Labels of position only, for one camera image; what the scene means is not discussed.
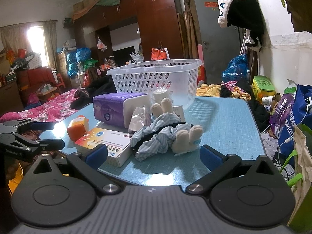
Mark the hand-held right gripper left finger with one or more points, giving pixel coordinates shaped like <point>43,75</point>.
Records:
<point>96,154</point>

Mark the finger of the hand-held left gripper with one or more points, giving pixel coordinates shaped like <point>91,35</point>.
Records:
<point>42,125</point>
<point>48,145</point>

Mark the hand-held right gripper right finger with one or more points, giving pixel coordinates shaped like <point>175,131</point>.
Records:
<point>209,154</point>

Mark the purple tissue pack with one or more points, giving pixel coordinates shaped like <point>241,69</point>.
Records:
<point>109,107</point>

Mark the clear plastic bag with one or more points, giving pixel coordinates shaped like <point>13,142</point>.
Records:
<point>140,120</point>

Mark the white plastic basket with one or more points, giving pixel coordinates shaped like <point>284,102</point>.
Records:
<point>146,78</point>

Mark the pink floral blanket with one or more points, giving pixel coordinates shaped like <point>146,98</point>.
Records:
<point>48,107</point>

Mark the white orange medicine box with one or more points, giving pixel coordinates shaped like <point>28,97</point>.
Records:
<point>107,136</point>

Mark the orange white small box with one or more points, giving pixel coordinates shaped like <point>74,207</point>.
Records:
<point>75,130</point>

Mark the stuffed toy in striped clothes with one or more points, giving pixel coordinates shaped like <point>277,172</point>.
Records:
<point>160,131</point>

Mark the yellow blanket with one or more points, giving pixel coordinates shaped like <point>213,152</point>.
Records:
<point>209,90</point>

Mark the white patterned bag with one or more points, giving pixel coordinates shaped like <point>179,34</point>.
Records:
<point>33,61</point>

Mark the black cloth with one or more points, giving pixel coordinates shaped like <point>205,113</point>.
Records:
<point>258,109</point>

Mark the black clothing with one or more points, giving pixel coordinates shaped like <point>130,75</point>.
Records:
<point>97,87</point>

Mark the blue patterned plastic bag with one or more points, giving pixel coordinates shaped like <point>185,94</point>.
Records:
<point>71,64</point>
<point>83,54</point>

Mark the purple floral cloth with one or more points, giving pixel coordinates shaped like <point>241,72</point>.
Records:
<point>234,87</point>

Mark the green plastic bag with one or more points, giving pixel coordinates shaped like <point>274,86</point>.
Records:
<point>90,64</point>

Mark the white gauze roll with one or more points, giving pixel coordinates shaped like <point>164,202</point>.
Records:
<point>160,93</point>

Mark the red printed sack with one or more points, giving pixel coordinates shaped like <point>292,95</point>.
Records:
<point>201,74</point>

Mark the window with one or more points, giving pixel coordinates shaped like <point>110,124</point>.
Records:
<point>36,43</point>

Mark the beige curtain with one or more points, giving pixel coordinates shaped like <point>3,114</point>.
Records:
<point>52,41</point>

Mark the purple plastic bag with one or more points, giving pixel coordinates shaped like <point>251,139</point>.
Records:
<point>284,112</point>

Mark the green box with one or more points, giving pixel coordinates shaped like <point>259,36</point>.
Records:
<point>263,85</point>

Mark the blue tote bag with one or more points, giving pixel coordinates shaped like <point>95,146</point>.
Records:
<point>297,126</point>

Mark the small white hanging bag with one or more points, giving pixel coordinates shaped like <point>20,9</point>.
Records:
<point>101,44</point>

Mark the pink board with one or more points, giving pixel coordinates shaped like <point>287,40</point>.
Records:
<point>200,52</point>

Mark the black television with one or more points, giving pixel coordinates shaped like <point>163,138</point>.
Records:
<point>124,53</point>

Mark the white crumpled plastic bag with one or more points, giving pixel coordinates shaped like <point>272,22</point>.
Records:
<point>136,57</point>

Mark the white green plastic packet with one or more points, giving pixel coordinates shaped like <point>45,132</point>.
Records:
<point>290,86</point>

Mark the white shopping bag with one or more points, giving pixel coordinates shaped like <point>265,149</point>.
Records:
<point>167,54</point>

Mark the red orange plastic bag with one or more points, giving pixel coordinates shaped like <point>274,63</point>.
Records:
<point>157,53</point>

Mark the white folding rack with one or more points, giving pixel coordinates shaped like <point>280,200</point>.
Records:
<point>245,41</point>

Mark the grey door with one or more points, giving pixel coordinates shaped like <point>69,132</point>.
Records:
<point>212,29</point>

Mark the wooden planks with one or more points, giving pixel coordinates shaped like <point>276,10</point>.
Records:
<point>190,29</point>

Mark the black hanging garment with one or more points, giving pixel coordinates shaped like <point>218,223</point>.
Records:
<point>248,17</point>

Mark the brown wooden wardrobe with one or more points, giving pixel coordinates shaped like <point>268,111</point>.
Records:
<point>156,17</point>

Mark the white lettered sweater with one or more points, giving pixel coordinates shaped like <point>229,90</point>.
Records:
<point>224,4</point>

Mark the red door label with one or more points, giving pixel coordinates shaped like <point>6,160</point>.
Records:
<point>211,4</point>

